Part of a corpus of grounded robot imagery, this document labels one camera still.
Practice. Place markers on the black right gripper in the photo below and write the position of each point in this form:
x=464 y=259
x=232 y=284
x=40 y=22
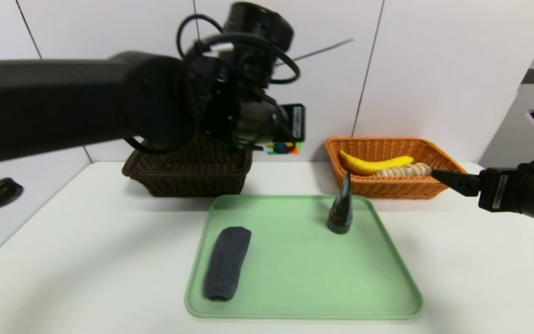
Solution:
x=494 y=190

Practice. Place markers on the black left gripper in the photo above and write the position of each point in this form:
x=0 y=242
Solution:
x=296 y=122

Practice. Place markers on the multicolour puzzle cube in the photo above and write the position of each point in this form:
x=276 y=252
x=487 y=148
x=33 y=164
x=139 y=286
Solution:
x=288 y=149

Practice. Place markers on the striped twisted bread loaf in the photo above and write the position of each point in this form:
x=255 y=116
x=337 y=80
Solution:
x=406 y=170

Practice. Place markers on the yellow banana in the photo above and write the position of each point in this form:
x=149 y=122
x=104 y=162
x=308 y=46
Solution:
x=373 y=165

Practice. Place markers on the dark grey towel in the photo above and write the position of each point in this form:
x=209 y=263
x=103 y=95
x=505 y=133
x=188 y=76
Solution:
x=227 y=262

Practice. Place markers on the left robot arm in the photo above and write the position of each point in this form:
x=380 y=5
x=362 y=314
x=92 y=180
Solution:
x=63 y=106

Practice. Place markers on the orange wicker basket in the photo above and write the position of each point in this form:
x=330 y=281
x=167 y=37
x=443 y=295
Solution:
x=397 y=188

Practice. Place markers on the dark brown wicker basket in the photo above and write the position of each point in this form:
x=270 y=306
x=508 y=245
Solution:
x=188 y=178

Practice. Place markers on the black cosmetic tube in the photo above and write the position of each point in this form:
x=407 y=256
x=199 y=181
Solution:
x=340 y=218

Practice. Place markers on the light green plastic tray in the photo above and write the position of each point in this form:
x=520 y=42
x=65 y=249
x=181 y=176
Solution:
x=304 y=278

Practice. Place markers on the dark wall fixture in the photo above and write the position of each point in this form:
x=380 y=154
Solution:
x=531 y=76

